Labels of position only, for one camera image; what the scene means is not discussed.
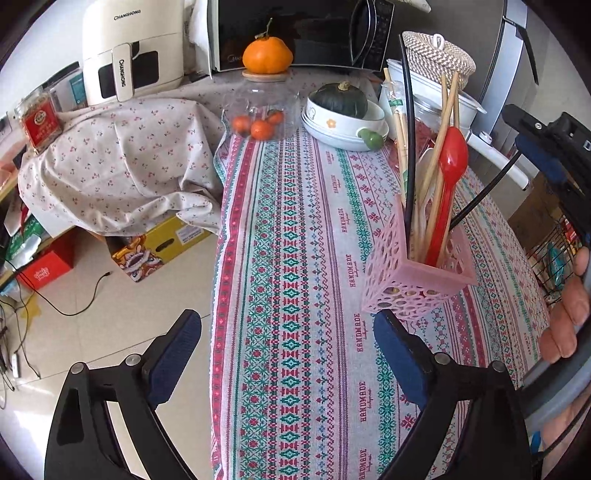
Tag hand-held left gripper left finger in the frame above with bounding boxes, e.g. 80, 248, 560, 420
44, 309, 202, 480

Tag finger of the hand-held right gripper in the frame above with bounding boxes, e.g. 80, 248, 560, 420
502, 105, 570, 186

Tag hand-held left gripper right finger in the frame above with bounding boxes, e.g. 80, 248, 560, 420
373, 309, 532, 480

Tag pink perforated utensil holder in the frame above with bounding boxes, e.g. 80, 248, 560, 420
360, 194, 478, 319

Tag red plastic spoon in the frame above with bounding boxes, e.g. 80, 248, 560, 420
425, 127, 469, 267

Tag bamboo chopstick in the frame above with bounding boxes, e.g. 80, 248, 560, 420
427, 72, 461, 232

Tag long wooden chopstick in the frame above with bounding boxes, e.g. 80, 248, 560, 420
416, 75, 448, 264

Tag white plastic spoon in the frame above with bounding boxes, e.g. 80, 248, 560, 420
409, 148, 439, 259

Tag paper chopsticks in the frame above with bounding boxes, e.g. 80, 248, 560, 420
387, 82, 413, 208

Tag light wooden chopstick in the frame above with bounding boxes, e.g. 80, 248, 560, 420
384, 68, 407, 155

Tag person's right hand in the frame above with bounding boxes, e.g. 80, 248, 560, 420
539, 247, 591, 363

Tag brown cardboard box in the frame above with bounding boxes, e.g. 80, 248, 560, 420
508, 175, 561, 250

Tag yellow printed box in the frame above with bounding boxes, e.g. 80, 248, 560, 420
106, 215, 213, 282

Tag chili flake jar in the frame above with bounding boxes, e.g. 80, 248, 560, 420
413, 92, 458, 155

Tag grey refrigerator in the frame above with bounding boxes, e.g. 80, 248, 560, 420
466, 0, 541, 139

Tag woven basket lid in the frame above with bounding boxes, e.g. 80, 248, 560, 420
401, 31, 476, 88

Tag red box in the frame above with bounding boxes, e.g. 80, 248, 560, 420
16, 251, 75, 291

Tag striped patterned tablecloth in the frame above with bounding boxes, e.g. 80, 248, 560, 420
210, 69, 555, 480

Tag green box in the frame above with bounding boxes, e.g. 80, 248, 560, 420
4, 217, 51, 259

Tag floral beige cloth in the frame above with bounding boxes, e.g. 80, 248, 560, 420
18, 69, 389, 238

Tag white plate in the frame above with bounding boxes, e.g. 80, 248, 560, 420
301, 115, 391, 152

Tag dark green pumpkin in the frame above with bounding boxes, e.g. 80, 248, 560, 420
308, 82, 369, 120

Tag white flower bowl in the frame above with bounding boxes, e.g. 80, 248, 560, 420
302, 95, 386, 136

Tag black microwave oven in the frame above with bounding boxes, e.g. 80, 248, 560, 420
205, 0, 395, 75

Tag red labelled plastic jar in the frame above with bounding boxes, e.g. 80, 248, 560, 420
16, 90, 63, 155

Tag glass jar with wooden lid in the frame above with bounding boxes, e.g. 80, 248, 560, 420
222, 69, 303, 141

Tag large orange with stem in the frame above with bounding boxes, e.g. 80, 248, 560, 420
242, 18, 294, 75

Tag clear storage box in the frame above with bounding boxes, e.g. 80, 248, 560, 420
46, 62, 88, 112

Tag cream air fryer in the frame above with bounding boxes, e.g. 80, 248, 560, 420
82, 0, 185, 107

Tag white pot with handle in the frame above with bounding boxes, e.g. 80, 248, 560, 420
379, 58, 529, 190

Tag black floor cable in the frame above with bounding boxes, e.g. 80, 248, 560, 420
60, 272, 112, 317

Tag black wire rack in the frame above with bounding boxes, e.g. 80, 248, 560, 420
526, 203, 583, 301

